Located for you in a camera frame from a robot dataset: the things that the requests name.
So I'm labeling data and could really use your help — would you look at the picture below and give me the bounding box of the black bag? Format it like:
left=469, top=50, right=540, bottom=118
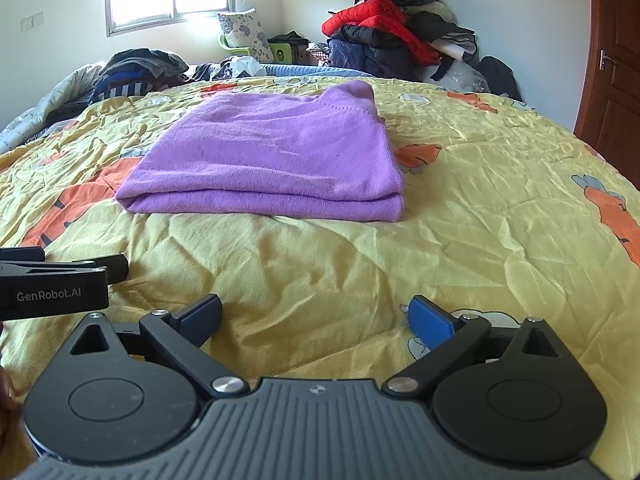
left=477, top=56, right=523, bottom=102

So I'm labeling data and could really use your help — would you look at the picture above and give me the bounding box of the clear plastic bag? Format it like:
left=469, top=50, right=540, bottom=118
left=430, top=57, right=493, bottom=93

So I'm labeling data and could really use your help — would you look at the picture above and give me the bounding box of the person's left hand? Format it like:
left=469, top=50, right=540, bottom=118
left=0, top=367, right=23, bottom=426

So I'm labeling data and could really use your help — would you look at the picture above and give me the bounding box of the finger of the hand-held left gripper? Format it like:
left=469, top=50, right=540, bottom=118
left=0, top=247, right=46, bottom=263
left=72, top=254, right=129, bottom=283

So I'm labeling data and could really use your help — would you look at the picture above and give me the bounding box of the white patterned quilt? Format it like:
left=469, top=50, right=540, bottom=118
left=0, top=63, right=108, bottom=153

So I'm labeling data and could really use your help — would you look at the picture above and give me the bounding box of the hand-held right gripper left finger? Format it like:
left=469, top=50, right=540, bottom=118
left=54, top=294, right=249, bottom=401

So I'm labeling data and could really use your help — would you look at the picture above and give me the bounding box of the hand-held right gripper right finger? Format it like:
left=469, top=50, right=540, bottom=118
left=382, top=296, right=576, bottom=396

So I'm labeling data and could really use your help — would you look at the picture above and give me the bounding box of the yellow printed blanket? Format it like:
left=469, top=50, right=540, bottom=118
left=0, top=75, right=640, bottom=471

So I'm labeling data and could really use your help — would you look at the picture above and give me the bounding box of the navy puffer jacket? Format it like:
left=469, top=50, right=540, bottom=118
left=327, top=25, right=438, bottom=81

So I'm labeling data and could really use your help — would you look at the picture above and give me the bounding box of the white cloth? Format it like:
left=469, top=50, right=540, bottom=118
left=212, top=55, right=266, bottom=81

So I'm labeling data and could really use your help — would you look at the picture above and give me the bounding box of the purple knit sweater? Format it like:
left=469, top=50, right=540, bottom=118
left=115, top=79, right=405, bottom=223

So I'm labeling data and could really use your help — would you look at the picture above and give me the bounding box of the green plastic chair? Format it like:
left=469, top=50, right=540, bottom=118
left=220, top=34, right=291, bottom=63

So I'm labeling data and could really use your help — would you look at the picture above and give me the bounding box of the black cloth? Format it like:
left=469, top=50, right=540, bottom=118
left=267, top=31, right=311, bottom=46

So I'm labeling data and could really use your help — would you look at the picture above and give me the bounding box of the checked cloth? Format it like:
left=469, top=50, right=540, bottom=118
left=306, top=42, right=333, bottom=66

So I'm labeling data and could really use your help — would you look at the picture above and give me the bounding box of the window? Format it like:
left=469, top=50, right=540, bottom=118
left=104, top=0, right=237, bottom=38

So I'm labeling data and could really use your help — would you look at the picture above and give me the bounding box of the pile of dark striped clothes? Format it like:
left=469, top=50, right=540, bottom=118
left=92, top=49, right=190, bottom=106

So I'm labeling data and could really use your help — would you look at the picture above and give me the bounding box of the blue knit blanket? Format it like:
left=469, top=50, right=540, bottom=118
left=262, top=63, right=373, bottom=78

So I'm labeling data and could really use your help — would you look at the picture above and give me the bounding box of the brown wooden door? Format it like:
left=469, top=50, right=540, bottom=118
left=574, top=0, right=640, bottom=161

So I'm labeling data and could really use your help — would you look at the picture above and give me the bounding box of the floral pillow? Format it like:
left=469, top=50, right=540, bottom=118
left=216, top=8, right=275, bottom=63

